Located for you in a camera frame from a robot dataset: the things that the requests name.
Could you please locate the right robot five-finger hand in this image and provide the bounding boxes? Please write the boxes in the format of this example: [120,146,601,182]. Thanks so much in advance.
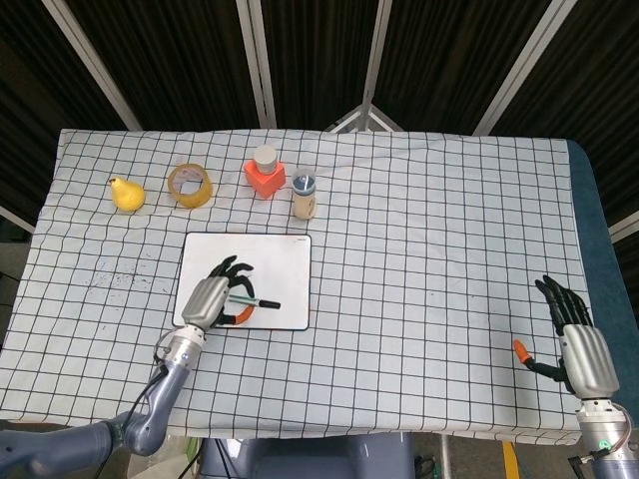
[512,273,621,399]

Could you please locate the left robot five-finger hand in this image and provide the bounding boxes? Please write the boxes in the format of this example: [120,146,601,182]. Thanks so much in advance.
[180,254,259,331]

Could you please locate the green marker with black cap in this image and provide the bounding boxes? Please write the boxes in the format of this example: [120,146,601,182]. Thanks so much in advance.
[228,294,282,310]

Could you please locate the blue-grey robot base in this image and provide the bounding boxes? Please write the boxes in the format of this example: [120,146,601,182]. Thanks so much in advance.
[199,431,415,479]

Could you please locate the white board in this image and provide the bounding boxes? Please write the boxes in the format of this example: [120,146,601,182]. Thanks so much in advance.
[172,232,314,331]

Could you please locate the clear brown tape roll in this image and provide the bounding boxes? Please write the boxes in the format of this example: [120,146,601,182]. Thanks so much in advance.
[167,162,216,210]

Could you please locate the yellow pear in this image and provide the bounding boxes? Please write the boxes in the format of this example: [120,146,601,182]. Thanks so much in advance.
[108,176,147,215]

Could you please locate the orange cube block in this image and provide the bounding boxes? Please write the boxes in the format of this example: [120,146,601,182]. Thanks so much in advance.
[244,159,288,201]

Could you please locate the beige sauce bottle blue cap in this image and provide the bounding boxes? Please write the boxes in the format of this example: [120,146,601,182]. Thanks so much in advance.
[291,167,319,221]

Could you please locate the white black checked tablecloth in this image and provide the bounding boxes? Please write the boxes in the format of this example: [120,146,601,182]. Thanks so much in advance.
[0,128,595,448]

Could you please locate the dark folding screen white frames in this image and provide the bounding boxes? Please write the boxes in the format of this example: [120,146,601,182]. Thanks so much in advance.
[0,0,639,236]

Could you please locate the metal screen foot bracket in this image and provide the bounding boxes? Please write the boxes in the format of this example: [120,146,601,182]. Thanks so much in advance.
[323,102,405,134]

